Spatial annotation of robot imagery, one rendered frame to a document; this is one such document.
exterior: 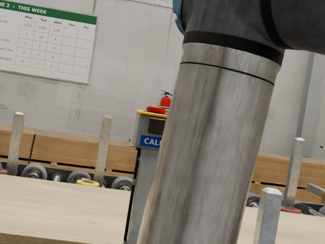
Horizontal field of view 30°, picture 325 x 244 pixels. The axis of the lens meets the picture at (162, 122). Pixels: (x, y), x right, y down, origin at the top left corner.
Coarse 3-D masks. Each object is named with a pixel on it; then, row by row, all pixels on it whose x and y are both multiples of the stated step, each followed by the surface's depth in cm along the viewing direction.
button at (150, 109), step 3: (147, 108) 118; (150, 108) 117; (153, 108) 117; (156, 108) 117; (159, 108) 117; (162, 108) 118; (150, 111) 118; (153, 111) 117; (156, 111) 117; (159, 111) 117; (162, 111) 117; (165, 111) 118
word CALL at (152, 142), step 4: (144, 136) 115; (148, 136) 115; (140, 140) 115; (144, 140) 115; (148, 140) 116; (152, 140) 116; (156, 140) 116; (160, 140) 116; (140, 144) 115; (144, 144) 115; (148, 144) 116; (152, 144) 116; (156, 144) 116; (160, 144) 116
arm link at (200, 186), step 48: (192, 0) 68; (240, 0) 63; (192, 48) 66; (240, 48) 64; (288, 48) 65; (192, 96) 65; (240, 96) 64; (192, 144) 64; (240, 144) 65; (192, 192) 64; (240, 192) 66; (144, 240) 66; (192, 240) 64
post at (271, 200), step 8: (264, 192) 123; (272, 192) 122; (280, 192) 122; (264, 200) 122; (272, 200) 121; (280, 200) 122; (264, 208) 121; (272, 208) 122; (280, 208) 122; (264, 216) 121; (272, 216) 122; (256, 224) 124; (264, 224) 122; (272, 224) 122; (256, 232) 124; (264, 232) 122; (272, 232) 122; (256, 240) 123; (264, 240) 122; (272, 240) 122
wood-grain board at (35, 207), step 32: (0, 192) 176; (32, 192) 183; (64, 192) 191; (96, 192) 200; (128, 192) 209; (0, 224) 141; (32, 224) 146; (64, 224) 150; (96, 224) 156; (288, 224) 197; (320, 224) 206
